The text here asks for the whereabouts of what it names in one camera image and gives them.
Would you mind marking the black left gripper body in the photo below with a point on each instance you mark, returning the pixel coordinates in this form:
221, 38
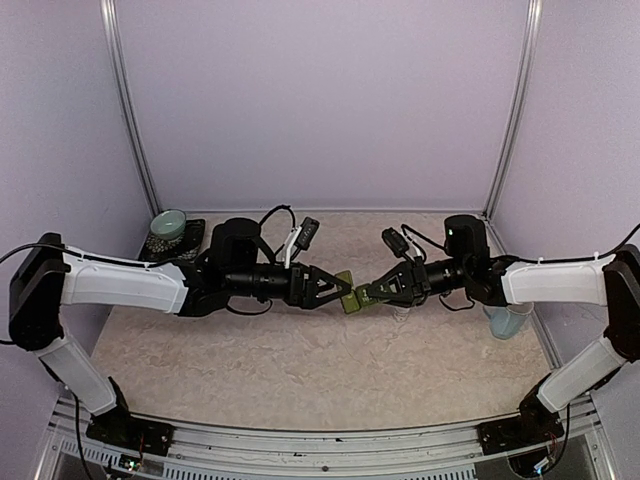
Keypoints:
297, 298

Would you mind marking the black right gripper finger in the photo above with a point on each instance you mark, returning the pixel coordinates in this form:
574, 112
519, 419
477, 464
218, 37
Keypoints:
375, 296
391, 280

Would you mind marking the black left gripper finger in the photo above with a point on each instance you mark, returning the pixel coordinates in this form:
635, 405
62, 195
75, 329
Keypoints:
326, 297
324, 280

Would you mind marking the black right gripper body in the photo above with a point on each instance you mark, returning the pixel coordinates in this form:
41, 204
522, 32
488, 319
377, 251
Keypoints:
419, 279

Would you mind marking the white pill bottle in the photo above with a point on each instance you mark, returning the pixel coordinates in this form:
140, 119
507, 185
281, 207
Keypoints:
401, 314

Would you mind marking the green pill organizer box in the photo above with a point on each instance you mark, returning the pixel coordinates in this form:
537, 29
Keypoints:
359, 298

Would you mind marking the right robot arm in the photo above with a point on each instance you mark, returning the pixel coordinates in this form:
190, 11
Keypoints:
610, 280

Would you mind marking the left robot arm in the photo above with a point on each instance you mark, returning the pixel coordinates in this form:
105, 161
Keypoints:
238, 263

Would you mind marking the light blue mug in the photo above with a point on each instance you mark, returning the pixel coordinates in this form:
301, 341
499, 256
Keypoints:
506, 322

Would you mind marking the black patterned tray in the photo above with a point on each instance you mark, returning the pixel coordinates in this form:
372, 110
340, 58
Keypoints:
185, 247

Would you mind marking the light green ceramic bowl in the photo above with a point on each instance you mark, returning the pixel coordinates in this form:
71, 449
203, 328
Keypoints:
168, 225

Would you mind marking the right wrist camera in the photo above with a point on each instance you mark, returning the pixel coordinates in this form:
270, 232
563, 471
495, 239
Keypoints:
401, 246

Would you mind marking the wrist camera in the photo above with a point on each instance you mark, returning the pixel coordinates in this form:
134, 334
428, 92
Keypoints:
299, 239
401, 246

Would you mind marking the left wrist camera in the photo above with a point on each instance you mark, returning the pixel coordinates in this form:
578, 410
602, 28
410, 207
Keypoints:
299, 239

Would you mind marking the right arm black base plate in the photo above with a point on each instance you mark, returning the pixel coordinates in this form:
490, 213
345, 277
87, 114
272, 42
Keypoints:
513, 433

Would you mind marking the aluminium front rail frame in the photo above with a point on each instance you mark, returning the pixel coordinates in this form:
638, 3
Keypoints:
200, 451

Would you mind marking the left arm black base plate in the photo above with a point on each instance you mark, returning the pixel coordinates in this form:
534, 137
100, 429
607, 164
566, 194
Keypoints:
132, 433

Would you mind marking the right aluminium corner post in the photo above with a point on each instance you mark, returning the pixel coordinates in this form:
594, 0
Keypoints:
526, 61

